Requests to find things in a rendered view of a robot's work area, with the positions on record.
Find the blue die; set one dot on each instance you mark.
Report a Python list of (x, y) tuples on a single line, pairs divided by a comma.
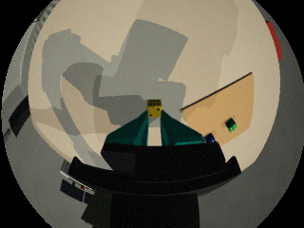
[(210, 138)]

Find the yellow die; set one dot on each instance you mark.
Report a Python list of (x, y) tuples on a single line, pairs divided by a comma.
[(154, 108)]

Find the green die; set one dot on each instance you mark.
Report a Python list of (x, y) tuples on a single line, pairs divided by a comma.
[(231, 125)]

